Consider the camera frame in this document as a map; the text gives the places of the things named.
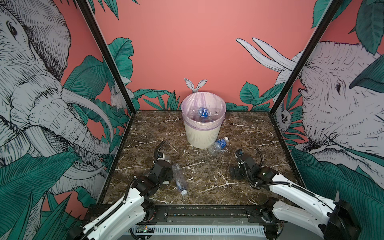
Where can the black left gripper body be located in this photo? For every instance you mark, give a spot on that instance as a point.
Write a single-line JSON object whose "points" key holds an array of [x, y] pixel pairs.
{"points": [[169, 176]]}

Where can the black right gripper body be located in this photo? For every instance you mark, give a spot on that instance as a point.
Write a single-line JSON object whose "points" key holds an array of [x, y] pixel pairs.
{"points": [[239, 174]]}

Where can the clear crushed bottle blue cap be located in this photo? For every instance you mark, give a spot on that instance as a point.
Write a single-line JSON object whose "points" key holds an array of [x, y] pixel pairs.
{"points": [[179, 177]]}

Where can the blue label white cap bottle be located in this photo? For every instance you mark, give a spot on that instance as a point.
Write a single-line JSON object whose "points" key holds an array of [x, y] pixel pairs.
{"points": [[214, 114]]}

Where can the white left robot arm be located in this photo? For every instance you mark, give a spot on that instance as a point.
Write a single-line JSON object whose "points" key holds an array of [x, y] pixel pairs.
{"points": [[134, 207]]}

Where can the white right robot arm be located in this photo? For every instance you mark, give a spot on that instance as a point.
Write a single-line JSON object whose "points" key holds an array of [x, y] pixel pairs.
{"points": [[329, 219]]}

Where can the white ribbed trash bin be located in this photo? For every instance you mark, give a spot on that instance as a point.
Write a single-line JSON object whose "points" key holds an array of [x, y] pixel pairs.
{"points": [[201, 139]]}

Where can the purple plastic bin liner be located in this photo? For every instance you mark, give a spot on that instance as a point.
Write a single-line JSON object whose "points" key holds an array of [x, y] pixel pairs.
{"points": [[204, 100]]}

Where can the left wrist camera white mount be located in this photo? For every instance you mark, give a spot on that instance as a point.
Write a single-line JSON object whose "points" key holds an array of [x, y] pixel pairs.
{"points": [[163, 157]]}

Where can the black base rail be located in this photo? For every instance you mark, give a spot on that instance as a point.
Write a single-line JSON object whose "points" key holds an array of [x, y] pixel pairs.
{"points": [[206, 214]]}

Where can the black frame post left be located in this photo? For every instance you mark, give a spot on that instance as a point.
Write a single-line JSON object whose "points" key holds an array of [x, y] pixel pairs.
{"points": [[88, 15]]}

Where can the black frame post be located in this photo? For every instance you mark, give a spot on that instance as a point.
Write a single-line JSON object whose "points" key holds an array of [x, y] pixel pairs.
{"points": [[88, 15], [326, 19]]}

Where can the black frame post right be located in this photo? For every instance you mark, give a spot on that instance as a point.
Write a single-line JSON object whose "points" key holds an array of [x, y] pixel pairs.
{"points": [[326, 19]]}

